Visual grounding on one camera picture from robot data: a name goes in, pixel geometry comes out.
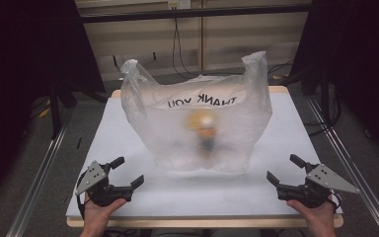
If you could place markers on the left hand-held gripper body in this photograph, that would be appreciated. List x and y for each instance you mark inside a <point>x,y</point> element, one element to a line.
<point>103,194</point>

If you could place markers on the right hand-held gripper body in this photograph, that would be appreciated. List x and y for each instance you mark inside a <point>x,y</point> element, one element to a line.
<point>312,194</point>

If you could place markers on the translucent white plastic bag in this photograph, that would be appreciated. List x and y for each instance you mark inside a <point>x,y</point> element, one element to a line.
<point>243,125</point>

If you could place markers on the yellow and orange toy figure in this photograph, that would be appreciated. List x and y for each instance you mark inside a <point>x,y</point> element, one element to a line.
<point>205,126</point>

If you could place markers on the person's left hand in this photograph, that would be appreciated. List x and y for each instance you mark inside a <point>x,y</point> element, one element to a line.
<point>95,219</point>

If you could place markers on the person's right hand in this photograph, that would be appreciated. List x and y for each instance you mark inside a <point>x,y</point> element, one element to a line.
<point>320,220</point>

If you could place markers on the black metal stand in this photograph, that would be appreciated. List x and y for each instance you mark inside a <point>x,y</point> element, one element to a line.
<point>325,98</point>
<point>55,108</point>

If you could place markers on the yellow floor tape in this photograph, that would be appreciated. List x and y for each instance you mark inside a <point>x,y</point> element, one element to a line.
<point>44,112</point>

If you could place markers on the black curtain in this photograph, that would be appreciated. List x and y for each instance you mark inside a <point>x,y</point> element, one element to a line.
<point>23,82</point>
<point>365,65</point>

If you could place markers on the black horizontal bar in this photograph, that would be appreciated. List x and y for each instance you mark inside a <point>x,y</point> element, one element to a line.
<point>194,13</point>

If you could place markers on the metal floor rail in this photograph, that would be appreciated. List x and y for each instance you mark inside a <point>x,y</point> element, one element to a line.
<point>42,171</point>
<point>352,168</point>

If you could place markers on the white wall outlet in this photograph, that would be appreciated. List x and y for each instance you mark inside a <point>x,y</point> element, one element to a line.
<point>179,4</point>

